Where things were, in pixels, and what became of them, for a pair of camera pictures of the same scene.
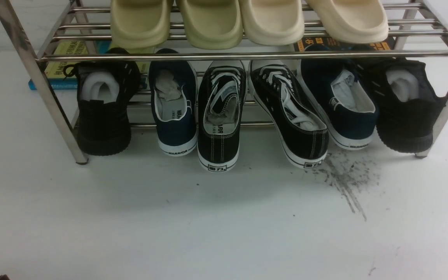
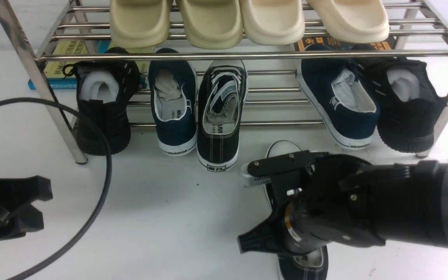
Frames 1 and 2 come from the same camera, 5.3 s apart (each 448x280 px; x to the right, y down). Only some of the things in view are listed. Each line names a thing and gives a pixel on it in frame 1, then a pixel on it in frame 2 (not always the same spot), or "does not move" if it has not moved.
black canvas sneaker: [223, 93] does not move
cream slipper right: [351, 21] does not move
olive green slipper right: [213, 24] does not move
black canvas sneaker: [282, 98] to [310, 264]
